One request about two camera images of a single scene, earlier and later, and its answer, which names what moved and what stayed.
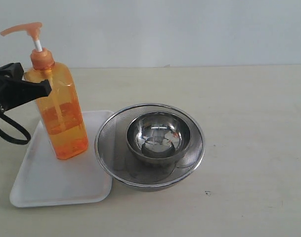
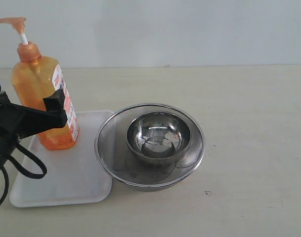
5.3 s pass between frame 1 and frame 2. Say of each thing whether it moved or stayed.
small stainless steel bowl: stayed
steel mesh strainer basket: stayed
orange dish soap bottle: moved
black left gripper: moved
